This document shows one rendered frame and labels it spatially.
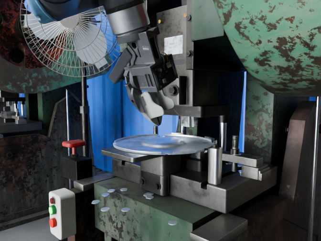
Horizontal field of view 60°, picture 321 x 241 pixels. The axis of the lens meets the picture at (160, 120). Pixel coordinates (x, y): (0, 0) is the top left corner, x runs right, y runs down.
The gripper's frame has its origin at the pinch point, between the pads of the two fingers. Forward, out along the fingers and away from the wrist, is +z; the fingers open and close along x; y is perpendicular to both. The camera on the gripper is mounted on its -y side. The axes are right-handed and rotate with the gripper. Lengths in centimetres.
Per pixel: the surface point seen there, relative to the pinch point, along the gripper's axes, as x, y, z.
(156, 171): 0.9, -7.2, 17.4
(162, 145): 4.9, -5.8, 11.1
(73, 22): 44, -82, -24
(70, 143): -3.0, -40.2, 10.5
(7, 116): 23, -180, 24
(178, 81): 17.3, -4.7, -2.2
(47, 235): -7, -128, 92
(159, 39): 25.7, -15.0, -12.4
